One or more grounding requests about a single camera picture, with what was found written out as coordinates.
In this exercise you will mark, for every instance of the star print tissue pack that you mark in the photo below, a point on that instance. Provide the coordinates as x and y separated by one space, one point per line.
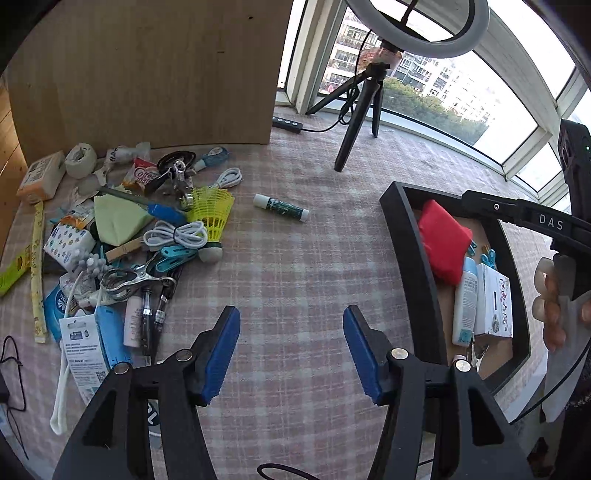
67 242

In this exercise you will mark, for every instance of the small white bottle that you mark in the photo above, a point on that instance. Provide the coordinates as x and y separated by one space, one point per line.
133 323

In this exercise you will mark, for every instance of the long yellow stick packet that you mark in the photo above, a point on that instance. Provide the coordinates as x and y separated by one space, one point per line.
37 286

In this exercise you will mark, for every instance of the orange tissue pack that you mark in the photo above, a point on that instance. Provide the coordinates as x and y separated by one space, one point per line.
41 177

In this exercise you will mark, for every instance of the black pen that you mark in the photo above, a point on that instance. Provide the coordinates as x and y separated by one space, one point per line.
160 316
147 318

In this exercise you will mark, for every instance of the black power adapter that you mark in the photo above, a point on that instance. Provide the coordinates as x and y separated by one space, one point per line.
2 387

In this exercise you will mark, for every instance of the light green cloth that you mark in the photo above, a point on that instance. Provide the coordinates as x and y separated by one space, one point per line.
117 221

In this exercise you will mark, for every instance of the black tripod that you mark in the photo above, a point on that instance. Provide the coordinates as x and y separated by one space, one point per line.
354 134

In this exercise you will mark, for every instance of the light plywood board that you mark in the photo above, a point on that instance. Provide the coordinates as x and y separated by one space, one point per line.
161 69

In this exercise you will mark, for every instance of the black tray container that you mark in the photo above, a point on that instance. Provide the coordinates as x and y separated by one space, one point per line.
401 240

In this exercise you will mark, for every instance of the black mesh pouch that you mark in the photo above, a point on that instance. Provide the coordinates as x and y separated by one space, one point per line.
51 263

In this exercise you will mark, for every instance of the white tape roll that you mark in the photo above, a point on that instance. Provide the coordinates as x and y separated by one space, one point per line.
81 161

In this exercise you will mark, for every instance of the person's right forearm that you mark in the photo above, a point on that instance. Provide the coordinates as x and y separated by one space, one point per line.
568 369

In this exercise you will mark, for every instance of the grey sachet with black circle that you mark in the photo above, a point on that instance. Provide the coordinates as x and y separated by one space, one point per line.
153 415

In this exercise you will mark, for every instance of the yellow shuttlecock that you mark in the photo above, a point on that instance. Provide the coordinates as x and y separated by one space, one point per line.
212 212

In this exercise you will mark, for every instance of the red white creamer sachet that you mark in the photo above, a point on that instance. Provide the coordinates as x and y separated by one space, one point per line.
143 174

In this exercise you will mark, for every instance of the large metal clamp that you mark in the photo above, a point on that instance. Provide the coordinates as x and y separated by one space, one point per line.
138 277

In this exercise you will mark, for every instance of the person's right hand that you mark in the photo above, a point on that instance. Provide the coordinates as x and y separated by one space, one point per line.
549 318

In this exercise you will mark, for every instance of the orange snack packet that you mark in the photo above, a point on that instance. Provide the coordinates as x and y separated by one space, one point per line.
76 220

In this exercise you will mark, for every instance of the green tube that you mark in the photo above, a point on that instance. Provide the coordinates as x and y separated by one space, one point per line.
14 274

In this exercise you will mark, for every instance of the light blue plastic case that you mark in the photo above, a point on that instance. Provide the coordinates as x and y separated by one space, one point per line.
111 341

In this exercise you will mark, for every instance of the wooden plank panel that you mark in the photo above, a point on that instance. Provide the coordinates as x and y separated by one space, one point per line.
9 152

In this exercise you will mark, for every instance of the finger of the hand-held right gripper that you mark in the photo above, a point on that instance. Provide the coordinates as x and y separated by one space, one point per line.
489 205

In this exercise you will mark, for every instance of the blue round-logo packet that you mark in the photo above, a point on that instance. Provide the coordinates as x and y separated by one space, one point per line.
55 307

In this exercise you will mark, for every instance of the slim metal clip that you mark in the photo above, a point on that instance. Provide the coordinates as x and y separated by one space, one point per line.
478 348

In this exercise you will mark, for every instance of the white sunscreen bottle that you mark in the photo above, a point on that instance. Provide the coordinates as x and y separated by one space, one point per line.
465 304

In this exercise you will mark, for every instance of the red cloth pouch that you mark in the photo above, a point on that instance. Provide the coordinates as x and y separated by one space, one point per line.
443 244

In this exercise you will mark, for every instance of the white floral box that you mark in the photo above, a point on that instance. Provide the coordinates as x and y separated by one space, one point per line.
496 300

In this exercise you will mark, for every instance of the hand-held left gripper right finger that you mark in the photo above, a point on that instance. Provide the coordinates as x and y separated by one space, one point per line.
364 355

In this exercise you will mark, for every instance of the white blue packaging card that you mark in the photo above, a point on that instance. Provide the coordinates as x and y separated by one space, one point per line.
81 360

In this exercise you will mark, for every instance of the white bead cluster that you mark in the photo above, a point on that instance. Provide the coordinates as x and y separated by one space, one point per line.
90 267

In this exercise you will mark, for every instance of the blue correction tape dispenser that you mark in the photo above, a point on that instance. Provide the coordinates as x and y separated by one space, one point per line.
214 157

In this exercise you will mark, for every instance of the clear round blister packet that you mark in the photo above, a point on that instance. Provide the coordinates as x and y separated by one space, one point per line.
85 187

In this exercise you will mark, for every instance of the wooden clothespin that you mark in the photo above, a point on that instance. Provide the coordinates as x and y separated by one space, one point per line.
122 251

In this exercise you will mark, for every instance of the blue clothespin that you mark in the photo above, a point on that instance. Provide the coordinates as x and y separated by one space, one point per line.
489 259

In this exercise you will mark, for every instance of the small white tube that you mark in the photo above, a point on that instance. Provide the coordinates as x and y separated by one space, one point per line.
92 301

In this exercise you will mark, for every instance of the black elastic band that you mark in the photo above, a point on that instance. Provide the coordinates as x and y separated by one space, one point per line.
178 154

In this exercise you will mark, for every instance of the white wrapped bundle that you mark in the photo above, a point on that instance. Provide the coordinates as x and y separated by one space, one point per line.
121 154

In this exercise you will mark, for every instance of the dark green glue stick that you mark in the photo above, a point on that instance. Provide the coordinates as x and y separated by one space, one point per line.
281 207

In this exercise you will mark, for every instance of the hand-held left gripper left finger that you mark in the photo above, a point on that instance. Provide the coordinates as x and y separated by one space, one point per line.
221 355

